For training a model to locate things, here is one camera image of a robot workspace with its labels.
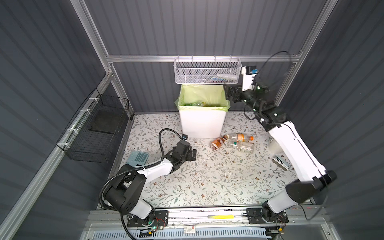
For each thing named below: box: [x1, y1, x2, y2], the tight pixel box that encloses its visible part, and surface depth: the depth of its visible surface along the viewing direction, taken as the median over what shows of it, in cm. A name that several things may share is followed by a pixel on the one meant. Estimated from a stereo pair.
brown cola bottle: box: [210, 134, 230, 151], surface depth 99 cm
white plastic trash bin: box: [179, 109, 227, 139], surface depth 93 cm
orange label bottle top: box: [231, 133, 255, 143], surface depth 104 cm
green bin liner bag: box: [174, 84, 231, 112], surface depth 98 cm
